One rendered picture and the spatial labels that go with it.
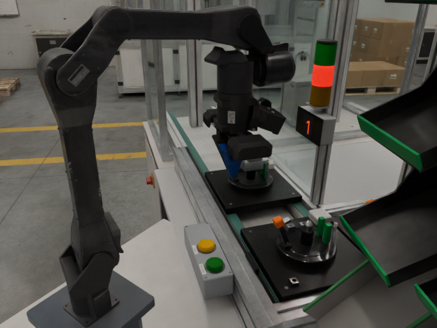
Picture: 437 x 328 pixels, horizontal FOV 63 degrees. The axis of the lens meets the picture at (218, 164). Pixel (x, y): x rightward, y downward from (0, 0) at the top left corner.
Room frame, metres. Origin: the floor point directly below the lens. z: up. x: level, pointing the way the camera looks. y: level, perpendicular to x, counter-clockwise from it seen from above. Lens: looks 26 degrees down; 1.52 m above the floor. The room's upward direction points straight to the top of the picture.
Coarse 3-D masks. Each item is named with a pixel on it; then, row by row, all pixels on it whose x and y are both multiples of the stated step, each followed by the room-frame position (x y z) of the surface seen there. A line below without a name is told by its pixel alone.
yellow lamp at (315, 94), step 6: (312, 90) 0.88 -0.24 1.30; (318, 90) 0.87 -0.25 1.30; (324, 90) 0.86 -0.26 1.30; (330, 90) 0.87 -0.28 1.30; (312, 96) 0.88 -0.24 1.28; (318, 96) 0.87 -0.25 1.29; (324, 96) 0.86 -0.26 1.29; (312, 102) 0.87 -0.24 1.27; (318, 102) 0.86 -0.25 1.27; (324, 102) 0.86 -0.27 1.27
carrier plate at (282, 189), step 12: (216, 180) 1.01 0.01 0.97; (276, 180) 1.01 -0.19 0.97; (216, 192) 0.94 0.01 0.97; (228, 192) 0.94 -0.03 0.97; (276, 192) 0.94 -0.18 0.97; (288, 192) 0.94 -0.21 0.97; (228, 204) 0.87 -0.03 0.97; (240, 204) 0.87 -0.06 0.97; (252, 204) 0.87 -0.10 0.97; (264, 204) 0.88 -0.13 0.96; (276, 204) 0.89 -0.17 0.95
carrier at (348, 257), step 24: (312, 216) 0.79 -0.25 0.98; (264, 240) 0.70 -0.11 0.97; (312, 240) 0.66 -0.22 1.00; (336, 240) 0.70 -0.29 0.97; (264, 264) 0.62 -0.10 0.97; (288, 264) 0.62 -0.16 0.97; (312, 264) 0.60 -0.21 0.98; (336, 264) 0.62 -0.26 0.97; (288, 288) 0.55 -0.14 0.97; (312, 288) 0.55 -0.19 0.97
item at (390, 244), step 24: (432, 168) 0.47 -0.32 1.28; (408, 192) 0.47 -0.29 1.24; (432, 192) 0.46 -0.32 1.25; (360, 216) 0.46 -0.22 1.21; (384, 216) 0.45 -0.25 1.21; (408, 216) 0.43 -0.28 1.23; (432, 216) 0.42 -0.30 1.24; (360, 240) 0.40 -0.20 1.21; (384, 240) 0.40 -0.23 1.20; (408, 240) 0.39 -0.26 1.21; (432, 240) 0.38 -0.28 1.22; (384, 264) 0.36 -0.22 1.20; (408, 264) 0.33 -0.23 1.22; (432, 264) 0.34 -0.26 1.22
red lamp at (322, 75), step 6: (318, 66) 0.87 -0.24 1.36; (324, 66) 0.86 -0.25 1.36; (330, 66) 0.87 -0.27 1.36; (318, 72) 0.87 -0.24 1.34; (324, 72) 0.86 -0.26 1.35; (330, 72) 0.87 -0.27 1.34; (312, 78) 0.89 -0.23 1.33; (318, 78) 0.87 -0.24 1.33; (324, 78) 0.86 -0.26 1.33; (330, 78) 0.87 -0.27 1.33; (312, 84) 0.88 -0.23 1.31; (318, 84) 0.87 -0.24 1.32; (324, 84) 0.86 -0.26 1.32; (330, 84) 0.87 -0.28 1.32
